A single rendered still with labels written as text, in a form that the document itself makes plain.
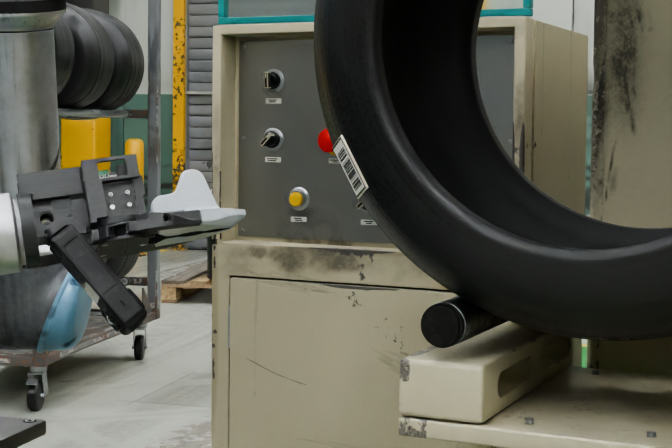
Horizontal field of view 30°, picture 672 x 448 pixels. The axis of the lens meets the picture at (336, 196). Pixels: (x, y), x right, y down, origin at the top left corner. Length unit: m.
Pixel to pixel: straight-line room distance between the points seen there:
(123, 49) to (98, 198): 4.56
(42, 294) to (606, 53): 0.73
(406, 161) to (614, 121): 0.42
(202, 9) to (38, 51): 9.93
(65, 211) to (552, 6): 9.49
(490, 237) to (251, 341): 1.00
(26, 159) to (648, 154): 0.73
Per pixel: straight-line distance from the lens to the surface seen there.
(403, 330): 2.01
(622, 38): 1.57
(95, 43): 5.38
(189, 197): 1.21
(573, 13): 10.66
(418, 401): 1.27
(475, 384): 1.24
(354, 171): 1.26
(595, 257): 1.17
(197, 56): 11.36
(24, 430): 1.62
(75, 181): 1.21
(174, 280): 7.91
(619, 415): 1.33
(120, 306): 1.18
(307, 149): 2.12
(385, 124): 1.23
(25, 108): 1.46
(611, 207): 1.57
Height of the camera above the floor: 1.09
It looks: 3 degrees down
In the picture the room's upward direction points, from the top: 1 degrees clockwise
